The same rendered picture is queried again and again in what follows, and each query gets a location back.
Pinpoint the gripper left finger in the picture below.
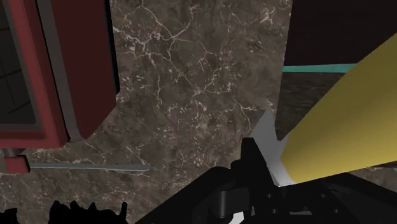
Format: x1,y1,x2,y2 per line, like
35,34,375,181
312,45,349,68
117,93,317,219
134,137,281,224

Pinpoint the yellow-handled tool with grey blade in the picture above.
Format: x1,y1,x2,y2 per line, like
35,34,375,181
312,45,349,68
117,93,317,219
249,31,397,188

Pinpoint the black jagged object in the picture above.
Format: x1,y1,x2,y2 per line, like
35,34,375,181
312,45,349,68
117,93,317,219
0,200,130,224

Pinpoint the red appliance with dark window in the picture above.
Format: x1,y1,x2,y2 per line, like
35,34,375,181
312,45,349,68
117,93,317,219
0,0,121,149

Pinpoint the dark box with teal edge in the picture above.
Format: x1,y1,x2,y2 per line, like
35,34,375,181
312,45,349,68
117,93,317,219
282,0,397,74

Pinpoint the red-handled knife with grey blade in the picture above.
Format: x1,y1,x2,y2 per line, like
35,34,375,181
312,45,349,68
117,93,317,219
2,156,151,174

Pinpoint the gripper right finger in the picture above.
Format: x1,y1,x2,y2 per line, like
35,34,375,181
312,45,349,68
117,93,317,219
310,172,397,224

